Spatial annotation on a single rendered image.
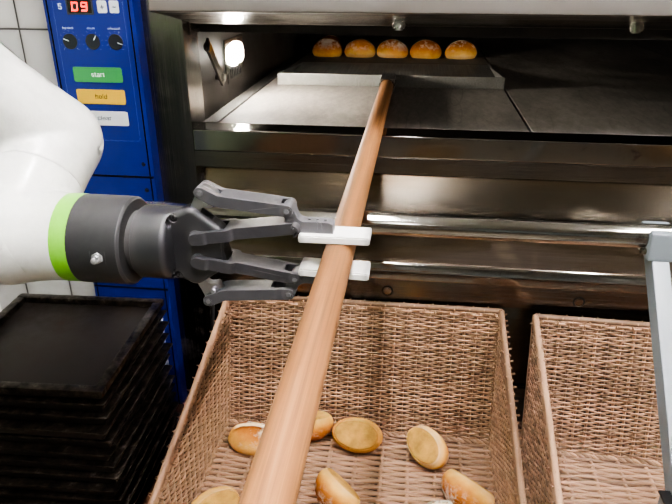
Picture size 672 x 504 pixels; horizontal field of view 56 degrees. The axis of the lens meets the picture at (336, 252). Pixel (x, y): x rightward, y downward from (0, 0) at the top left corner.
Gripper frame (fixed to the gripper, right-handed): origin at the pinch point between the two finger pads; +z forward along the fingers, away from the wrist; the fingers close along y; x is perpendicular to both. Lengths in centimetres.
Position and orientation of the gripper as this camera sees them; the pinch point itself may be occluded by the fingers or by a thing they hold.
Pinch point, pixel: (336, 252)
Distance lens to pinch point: 63.3
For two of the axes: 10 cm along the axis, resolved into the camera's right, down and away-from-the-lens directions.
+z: 9.9, 0.6, -1.1
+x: -1.2, 4.1, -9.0
